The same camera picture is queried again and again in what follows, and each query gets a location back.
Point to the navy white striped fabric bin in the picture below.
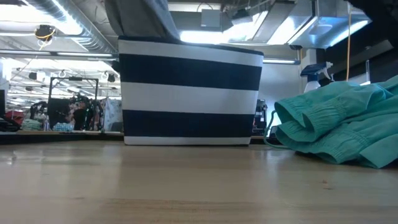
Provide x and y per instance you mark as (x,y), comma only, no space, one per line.
(186,99)

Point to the grey garment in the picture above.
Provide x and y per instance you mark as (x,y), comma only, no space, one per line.
(140,18)

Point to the teal garment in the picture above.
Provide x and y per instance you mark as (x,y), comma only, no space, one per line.
(342,124)

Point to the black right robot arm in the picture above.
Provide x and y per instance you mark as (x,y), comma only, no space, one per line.
(379,15)

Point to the bright ceiling light panel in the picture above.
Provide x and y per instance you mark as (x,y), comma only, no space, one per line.
(211,36)

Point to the hanging clothes rack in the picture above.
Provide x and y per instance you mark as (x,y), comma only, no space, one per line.
(112,113)

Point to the grey ceiling unit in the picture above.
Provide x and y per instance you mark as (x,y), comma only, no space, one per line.
(211,18)

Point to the Dawn spray bottle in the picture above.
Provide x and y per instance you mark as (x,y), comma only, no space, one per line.
(312,81)

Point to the black background robot station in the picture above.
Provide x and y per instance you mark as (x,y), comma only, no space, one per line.
(73,80)

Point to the pale blue packaged bundle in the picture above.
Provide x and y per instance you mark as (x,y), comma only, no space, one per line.
(62,127)

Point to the teal folded cloth pile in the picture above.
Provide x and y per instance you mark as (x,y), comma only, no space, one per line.
(31,125)

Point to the red container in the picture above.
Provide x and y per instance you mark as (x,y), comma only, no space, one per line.
(14,116)

